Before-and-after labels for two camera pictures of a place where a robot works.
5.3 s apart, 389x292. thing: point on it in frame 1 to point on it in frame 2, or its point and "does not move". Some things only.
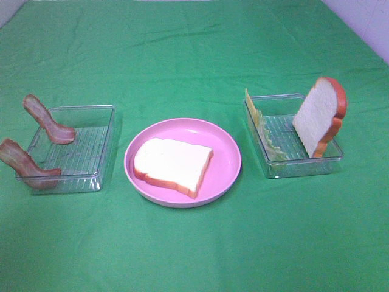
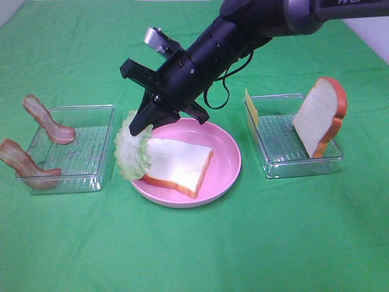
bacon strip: x=56 y=133 does not move
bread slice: x=172 y=163 does not move
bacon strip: x=13 y=154 does not move
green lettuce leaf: x=274 y=152 to x=132 y=151
